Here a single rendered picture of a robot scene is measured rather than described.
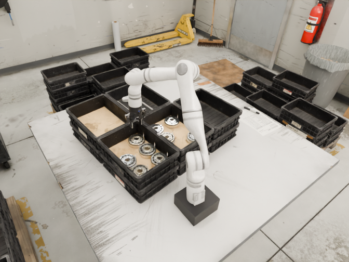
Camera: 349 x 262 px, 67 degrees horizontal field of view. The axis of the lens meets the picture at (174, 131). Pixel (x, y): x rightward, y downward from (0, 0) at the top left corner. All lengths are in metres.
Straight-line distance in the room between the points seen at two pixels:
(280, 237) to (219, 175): 0.91
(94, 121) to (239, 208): 1.10
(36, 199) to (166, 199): 1.41
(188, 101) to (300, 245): 1.63
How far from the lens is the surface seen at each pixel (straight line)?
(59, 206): 2.53
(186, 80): 1.20
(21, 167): 2.98
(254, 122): 2.17
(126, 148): 1.66
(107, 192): 1.62
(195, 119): 1.19
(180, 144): 1.67
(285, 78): 3.37
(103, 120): 1.90
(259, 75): 3.59
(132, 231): 1.46
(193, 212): 1.41
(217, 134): 1.74
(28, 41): 4.61
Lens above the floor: 1.97
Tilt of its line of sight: 40 degrees down
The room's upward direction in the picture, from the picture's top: 3 degrees clockwise
